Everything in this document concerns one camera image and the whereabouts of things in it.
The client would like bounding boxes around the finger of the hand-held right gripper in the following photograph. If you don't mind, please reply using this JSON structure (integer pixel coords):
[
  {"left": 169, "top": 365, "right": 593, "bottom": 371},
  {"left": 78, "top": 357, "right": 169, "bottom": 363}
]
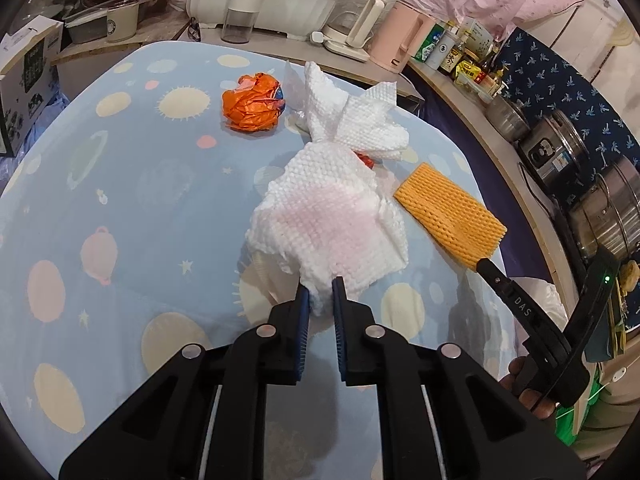
[{"left": 475, "top": 256, "right": 546, "bottom": 333}]

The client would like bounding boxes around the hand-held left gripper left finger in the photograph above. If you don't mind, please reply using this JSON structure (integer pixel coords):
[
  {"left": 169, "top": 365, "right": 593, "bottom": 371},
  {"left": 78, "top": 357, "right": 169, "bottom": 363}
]
[{"left": 59, "top": 285, "right": 311, "bottom": 480}]

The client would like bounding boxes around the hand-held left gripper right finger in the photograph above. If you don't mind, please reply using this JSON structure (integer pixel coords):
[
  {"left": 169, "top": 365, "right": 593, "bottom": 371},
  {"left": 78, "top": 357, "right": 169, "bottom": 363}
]
[{"left": 331, "top": 276, "right": 586, "bottom": 480}]

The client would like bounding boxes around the white bin with plastic liner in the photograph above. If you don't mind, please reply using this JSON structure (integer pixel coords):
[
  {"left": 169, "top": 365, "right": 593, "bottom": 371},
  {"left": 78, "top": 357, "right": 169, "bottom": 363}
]
[{"left": 505, "top": 275, "right": 568, "bottom": 341}]

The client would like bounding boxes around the orange foam net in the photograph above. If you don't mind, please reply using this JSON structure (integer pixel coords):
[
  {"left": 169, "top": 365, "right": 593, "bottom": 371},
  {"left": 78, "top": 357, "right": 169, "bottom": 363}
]
[{"left": 393, "top": 161, "right": 507, "bottom": 270}]

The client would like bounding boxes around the pink stained paper towel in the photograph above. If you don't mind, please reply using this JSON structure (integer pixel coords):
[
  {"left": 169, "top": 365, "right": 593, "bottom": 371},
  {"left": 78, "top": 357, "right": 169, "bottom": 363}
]
[{"left": 245, "top": 140, "right": 408, "bottom": 318}]

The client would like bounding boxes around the white paper towel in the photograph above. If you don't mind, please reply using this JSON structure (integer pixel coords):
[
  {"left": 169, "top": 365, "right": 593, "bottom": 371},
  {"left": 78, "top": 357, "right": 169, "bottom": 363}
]
[{"left": 285, "top": 60, "right": 411, "bottom": 163}]

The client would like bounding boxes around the clear plastic wrapper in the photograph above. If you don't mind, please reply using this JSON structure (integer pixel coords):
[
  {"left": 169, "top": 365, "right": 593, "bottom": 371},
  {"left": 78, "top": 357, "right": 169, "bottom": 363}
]
[{"left": 280, "top": 62, "right": 313, "bottom": 131}]

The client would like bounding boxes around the person's right hand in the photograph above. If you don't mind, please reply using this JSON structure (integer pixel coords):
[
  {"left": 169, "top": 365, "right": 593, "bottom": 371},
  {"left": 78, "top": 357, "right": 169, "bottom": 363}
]
[{"left": 499, "top": 357, "right": 557, "bottom": 420}]

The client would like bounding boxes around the green plastic bag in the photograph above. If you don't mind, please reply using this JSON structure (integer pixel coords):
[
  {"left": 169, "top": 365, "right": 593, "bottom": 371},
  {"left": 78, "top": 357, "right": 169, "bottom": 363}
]
[{"left": 552, "top": 400, "right": 601, "bottom": 443}]

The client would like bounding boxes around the large stacked steel steamer pot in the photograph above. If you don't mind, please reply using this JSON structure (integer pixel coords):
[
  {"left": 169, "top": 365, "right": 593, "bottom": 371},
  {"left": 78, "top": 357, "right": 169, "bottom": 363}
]
[{"left": 565, "top": 155, "right": 640, "bottom": 271}]

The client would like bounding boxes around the steel rice cooker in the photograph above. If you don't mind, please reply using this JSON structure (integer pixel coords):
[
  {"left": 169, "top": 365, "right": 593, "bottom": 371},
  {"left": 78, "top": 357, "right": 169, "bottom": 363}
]
[{"left": 515, "top": 110, "right": 598, "bottom": 196}]

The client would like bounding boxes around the small steel pot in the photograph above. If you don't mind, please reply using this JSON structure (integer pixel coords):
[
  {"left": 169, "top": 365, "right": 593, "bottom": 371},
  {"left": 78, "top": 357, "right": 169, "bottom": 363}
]
[{"left": 485, "top": 92, "right": 531, "bottom": 143}]

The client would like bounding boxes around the clear food container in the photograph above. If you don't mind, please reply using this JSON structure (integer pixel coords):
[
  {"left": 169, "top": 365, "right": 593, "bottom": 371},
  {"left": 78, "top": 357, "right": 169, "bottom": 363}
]
[{"left": 462, "top": 77, "right": 501, "bottom": 103}]

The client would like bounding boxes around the blue planet print blanket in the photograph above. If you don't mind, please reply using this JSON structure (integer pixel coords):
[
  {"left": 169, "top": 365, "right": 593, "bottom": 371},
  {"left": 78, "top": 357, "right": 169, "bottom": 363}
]
[{"left": 0, "top": 40, "right": 521, "bottom": 463}]

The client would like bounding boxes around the navy floral cloth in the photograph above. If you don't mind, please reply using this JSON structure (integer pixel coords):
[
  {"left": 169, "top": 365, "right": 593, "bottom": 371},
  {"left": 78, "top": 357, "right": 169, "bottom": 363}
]
[{"left": 492, "top": 27, "right": 640, "bottom": 171}]

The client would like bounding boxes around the sauce bottle red label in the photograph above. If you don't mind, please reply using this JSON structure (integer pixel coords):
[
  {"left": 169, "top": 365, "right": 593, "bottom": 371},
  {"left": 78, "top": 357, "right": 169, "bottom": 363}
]
[{"left": 475, "top": 45, "right": 501, "bottom": 86}]

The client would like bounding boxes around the dark sauce bottle cream label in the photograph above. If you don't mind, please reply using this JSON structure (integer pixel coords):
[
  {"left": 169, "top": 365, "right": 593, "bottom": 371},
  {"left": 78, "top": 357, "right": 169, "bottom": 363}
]
[{"left": 439, "top": 35, "right": 463, "bottom": 75}]

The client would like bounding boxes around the crumpled orange wrapper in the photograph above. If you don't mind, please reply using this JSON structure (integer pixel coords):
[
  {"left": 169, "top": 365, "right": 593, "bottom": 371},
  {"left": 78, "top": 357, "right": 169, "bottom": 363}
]
[{"left": 221, "top": 72, "right": 287, "bottom": 133}]

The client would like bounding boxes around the white slim bottle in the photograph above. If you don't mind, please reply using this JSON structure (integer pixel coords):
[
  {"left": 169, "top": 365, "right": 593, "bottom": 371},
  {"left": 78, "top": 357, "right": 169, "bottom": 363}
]
[{"left": 432, "top": 25, "right": 453, "bottom": 58}]

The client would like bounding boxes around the white green carton box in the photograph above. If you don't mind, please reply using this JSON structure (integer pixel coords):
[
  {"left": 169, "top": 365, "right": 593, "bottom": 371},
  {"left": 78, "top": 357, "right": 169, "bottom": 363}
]
[{"left": 457, "top": 15, "right": 496, "bottom": 58}]

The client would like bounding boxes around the pink electric kettle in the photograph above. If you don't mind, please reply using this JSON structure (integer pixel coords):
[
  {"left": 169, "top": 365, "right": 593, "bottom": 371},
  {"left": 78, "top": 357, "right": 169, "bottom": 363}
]
[{"left": 367, "top": 0, "right": 438, "bottom": 73}]

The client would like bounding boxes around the glass electric kettle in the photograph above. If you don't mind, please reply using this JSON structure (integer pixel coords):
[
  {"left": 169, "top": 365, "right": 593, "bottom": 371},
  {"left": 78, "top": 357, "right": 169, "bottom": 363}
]
[{"left": 322, "top": 0, "right": 386, "bottom": 63}]

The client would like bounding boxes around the white dish rack blue lid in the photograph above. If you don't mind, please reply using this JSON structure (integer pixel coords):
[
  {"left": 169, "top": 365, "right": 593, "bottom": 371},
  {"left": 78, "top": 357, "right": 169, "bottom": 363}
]
[{"left": 186, "top": 0, "right": 346, "bottom": 43}]

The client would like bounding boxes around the small white ceramic pot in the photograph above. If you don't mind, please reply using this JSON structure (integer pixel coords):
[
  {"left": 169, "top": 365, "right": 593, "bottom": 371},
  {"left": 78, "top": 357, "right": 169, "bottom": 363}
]
[{"left": 105, "top": 0, "right": 141, "bottom": 43}]

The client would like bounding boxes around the white cardboard box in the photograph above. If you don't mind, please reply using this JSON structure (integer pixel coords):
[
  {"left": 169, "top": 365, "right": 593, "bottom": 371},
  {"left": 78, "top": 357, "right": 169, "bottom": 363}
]
[{"left": 0, "top": 15, "right": 65, "bottom": 156}]

